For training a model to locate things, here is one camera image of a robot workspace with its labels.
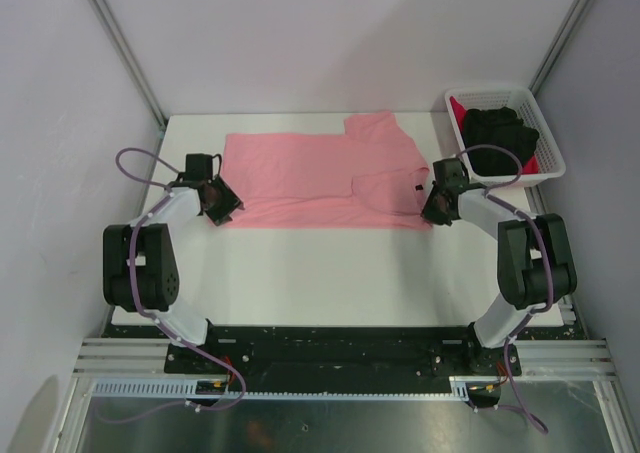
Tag pink t shirt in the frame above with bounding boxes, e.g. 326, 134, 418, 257
222, 112, 430, 231

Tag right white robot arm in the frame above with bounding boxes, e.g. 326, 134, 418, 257
421, 182, 577, 374

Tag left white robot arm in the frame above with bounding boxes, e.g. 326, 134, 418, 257
102, 175, 244, 373

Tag red t shirt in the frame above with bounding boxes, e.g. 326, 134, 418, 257
449, 97, 467, 131

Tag black t shirt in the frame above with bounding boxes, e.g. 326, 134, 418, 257
458, 107, 540, 176

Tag white plastic basket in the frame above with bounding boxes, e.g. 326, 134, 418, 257
444, 85, 566, 188

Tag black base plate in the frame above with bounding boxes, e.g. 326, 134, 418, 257
102, 325, 524, 394

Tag aluminium frame rail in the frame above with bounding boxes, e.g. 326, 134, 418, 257
73, 338, 617, 381

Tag grey slotted cable duct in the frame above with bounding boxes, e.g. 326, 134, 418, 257
92, 376, 506, 402

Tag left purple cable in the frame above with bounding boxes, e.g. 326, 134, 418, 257
94, 146, 249, 424

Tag right aluminium frame post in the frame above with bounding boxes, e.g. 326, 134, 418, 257
529, 0, 595, 95

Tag aluminium frame post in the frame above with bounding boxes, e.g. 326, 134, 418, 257
529, 0, 595, 95
88, 0, 168, 131

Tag left aluminium frame post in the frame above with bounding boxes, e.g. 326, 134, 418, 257
88, 0, 168, 131

